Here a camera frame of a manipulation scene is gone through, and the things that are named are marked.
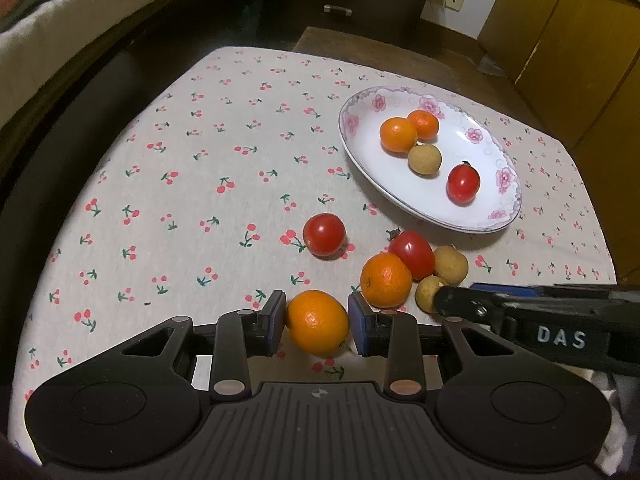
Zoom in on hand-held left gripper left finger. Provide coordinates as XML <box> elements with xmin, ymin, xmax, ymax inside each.
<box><xmin>120</xmin><ymin>290</ymin><xmax>288</xmax><ymax>404</ymax></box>

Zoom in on yellow wooden wardrobe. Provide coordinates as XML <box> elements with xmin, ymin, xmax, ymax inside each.
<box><xmin>477</xmin><ymin>0</ymin><xmax>640</xmax><ymax>281</ymax></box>

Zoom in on round red tomato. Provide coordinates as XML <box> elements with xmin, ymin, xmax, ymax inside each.
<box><xmin>302</xmin><ymin>213</ymin><xmax>347</xmax><ymax>259</ymax></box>

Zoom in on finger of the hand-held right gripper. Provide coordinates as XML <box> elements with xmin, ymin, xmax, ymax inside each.
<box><xmin>432</xmin><ymin>285</ymin><xmax>506</xmax><ymax>332</ymax></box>
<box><xmin>469</xmin><ymin>283</ymin><xmax>617</xmax><ymax>299</ymax></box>

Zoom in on cherry print tablecloth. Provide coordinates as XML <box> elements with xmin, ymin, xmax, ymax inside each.
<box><xmin>7</xmin><ymin>46</ymin><xmax>618</xmax><ymax>461</ymax></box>

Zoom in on dark wooden bed frame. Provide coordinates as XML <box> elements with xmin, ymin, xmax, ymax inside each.
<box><xmin>0</xmin><ymin>0</ymin><xmax>281</xmax><ymax>241</ymax></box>

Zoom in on oblong red tomato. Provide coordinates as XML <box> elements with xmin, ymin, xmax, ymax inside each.
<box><xmin>385</xmin><ymin>229</ymin><xmax>436</xmax><ymax>282</ymax></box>

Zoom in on tan longan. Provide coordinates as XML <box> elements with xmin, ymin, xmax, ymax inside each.
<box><xmin>415</xmin><ymin>275</ymin><xmax>448</xmax><ymax>315</ymax></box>
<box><xmin>433</xmin><ymin>245</ymin><xmax>470</xmax><ymax>285</ymax></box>
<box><xmin>407</xmin><ymin>143</ymin><xmax>443</xmax><ymax>177</ymax></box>

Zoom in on brown wooden stool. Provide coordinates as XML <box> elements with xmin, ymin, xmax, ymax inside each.
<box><xmin>291</xmin><ymin>26</ymin><xmax>481</xmax><ymax>80</ymax></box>

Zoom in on red tomato with stem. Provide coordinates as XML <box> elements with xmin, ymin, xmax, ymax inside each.
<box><xmin>446</xmin><ymin>161</ymin><xmax>482</xmax><ymax>206</ymax></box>

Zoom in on orange mandarin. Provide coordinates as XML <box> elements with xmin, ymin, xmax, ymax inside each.
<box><xmin>407</xmin><ymin>109</ymin><xmax>441</xmax><ymax>141</ymax></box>
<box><xmin>379</xmin><ymin>116</ymin><xmax>419</xmax><ymax>154</ymax></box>
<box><xmin>359</xmin><ymin>252</ymin><xmax>414</xmax><ymax>310</ymax></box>
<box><xmin>285</xmin><ymin>290</ymin><xmax>351</xmax><ymax>359</ymax></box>

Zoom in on dark wooden nightstand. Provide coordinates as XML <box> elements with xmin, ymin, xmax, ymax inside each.
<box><xmin>272</xmin><ymin>0</ymin><xmax>441</xmax><ymax>54</ymax></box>

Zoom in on white floral plate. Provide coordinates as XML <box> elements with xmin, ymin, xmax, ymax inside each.
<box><xmin>338</xmin><ymin>86</ymin><xmax>523</xmax><ymax>234</ymax></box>

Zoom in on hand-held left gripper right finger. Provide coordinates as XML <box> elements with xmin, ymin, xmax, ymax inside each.
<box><xmin>348</xmin><ymin>293</ymin><xmax>512</xmax><ymax>404</ymax></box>

